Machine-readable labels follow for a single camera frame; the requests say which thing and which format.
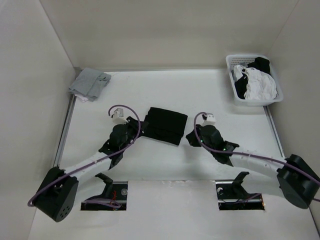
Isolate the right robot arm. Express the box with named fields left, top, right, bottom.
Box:
left=186, top=124, right=320, bottom=209

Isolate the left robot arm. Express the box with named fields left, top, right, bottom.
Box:
left=28, top=116, right=149, bottom=223

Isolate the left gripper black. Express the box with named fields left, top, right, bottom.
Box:
left=120, top=116, right=148, bottom=152

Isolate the folded grey tank top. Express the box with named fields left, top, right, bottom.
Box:
left=68, top=68, right=112, bottom=102

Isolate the white tank top in basket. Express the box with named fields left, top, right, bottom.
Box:
left=232, top=64, right=278, bottom=101

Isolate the black tank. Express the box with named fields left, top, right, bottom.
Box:
left=143, top=107, right=188, bottom=146
left=234, top=56, right=272, bottom=99

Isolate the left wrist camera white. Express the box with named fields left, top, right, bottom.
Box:
left=111, top=108, right=128, bottom=125

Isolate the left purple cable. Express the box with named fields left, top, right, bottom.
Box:
left=26, top=104, right=145, bottom=208

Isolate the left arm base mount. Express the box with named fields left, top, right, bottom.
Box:
left=80, top=173, right=129, bottom=211

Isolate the black tank top in basket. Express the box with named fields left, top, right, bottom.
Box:
left=234, top=56, right=272, bottom=99

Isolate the folded white tank top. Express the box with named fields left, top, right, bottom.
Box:
left=75, top=94, right=89, bottom=103

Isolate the white plastic laundry basket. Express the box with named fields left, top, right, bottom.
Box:
left=225, top=53, right=284, bottom=107

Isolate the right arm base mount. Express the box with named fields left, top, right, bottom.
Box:
left=215, top=171, right=265, bottom=211

